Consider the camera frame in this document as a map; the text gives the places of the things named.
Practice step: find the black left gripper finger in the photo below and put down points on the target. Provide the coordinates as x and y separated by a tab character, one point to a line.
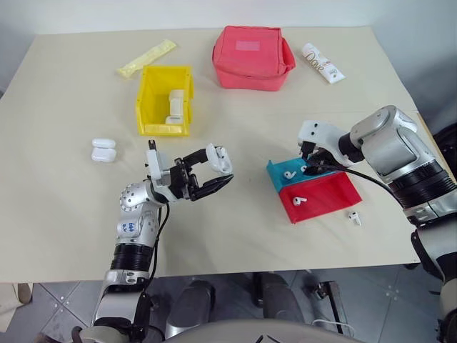
214	185
196	157

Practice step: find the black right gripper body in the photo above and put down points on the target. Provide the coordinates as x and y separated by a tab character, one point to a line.
321	153

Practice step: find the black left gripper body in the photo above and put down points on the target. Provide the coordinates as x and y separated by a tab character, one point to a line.
182	180

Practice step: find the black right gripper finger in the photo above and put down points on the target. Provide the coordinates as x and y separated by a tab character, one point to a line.
319	165
307	149

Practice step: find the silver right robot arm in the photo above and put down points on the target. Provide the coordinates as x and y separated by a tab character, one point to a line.
392	150

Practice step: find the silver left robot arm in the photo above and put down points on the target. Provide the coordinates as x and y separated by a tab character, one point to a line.
132	221

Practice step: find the yellow plastic bin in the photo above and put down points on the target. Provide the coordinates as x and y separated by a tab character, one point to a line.
150	107

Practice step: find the blue and red tray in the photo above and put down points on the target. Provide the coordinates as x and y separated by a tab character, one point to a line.
321	203

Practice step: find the white Dove cream tube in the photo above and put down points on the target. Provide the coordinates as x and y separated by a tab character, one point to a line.
323	62

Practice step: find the pink fabric zipper bag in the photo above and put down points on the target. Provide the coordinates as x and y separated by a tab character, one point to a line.
248	59

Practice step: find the pale yellow sachet packet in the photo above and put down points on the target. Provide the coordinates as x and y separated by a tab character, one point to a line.
146	57

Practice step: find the dark rounded shape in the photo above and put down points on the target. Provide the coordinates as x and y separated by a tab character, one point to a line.
193	307
282	296

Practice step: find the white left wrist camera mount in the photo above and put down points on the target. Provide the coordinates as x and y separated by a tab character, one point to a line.
157	168

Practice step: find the rusty metal frame bar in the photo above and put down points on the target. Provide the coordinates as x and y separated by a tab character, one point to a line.
337	303

